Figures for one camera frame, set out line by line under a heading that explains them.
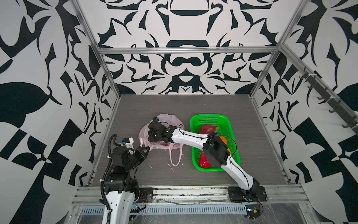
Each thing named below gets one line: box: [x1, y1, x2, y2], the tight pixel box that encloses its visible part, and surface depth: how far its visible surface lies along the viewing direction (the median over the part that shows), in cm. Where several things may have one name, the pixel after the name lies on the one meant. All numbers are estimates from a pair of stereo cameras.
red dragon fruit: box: [199, 124, 221, 135], surface depth 93 cm
